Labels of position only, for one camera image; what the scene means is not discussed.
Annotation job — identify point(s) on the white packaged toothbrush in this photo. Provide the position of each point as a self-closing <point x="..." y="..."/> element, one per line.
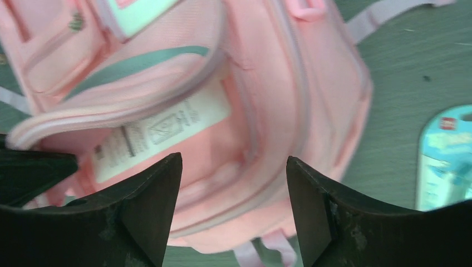
<point x="130" y="145"/>

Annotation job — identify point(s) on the pink student backpack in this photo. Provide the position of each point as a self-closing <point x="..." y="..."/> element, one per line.
<point x="235" y="86"/>

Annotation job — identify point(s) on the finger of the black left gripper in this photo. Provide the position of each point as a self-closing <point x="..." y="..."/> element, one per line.
<point x="27" y="174"/>

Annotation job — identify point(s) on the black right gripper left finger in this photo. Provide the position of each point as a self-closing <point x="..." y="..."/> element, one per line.
<point x="126" y="224"/>

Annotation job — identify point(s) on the blue correction tape pack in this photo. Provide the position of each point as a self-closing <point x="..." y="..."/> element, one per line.
<point x="444" y="159"/>

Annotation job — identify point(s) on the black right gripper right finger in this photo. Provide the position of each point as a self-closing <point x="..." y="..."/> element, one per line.
<point x="339" y="226"/>

